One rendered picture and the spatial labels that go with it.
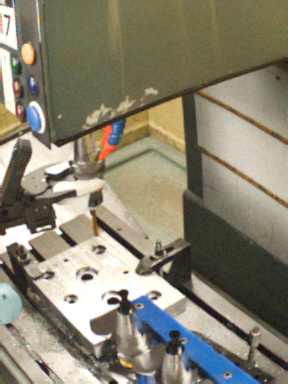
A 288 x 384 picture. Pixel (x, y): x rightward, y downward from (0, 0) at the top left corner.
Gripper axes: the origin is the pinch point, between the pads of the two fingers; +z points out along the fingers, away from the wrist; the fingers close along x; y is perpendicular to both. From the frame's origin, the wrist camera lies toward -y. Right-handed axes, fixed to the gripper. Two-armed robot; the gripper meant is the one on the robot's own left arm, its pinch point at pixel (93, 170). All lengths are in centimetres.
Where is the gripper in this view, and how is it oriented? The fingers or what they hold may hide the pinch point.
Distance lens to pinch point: 113.5
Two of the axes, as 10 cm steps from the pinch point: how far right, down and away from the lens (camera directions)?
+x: 3.0, 5.2, -8.0
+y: 0.9, 8.2, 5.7
